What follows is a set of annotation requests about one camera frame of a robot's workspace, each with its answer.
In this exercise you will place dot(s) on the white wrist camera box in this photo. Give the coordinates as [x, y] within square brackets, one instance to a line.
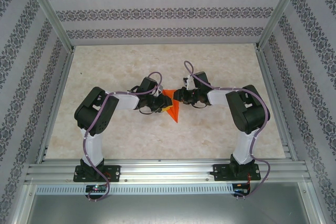
[189, 83]
[159, 91]

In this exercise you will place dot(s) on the aluminium side floor rail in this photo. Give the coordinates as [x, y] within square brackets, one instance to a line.
[56, 103]
[268, 77]

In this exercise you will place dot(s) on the small circuit board green light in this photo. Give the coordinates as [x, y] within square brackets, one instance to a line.
[95, 188]

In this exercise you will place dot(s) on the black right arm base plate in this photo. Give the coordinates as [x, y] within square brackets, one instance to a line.
[219, 172]

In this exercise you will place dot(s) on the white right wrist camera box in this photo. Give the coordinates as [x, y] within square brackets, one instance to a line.
[189, 83]

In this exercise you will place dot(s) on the orange square paper sheet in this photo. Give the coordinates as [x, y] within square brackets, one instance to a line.
[175, 111]

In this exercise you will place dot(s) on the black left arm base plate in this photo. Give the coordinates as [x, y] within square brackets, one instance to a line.
[115, 172]

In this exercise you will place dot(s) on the long aluminium mounting rail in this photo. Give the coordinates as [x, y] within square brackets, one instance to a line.
[168, 169]

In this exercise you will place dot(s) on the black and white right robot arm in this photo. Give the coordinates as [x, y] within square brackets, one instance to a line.
[249, 116]

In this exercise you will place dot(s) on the aluminium frame post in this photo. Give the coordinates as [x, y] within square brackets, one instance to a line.
[279, 11]
[49, 11]

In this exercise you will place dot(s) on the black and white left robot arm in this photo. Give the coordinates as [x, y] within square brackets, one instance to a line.
[94, 119]

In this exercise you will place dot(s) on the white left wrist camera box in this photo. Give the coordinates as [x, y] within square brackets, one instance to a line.
[159, 91]

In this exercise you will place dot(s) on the grey sheet metal tray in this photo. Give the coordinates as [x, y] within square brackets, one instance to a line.
[168, 211]

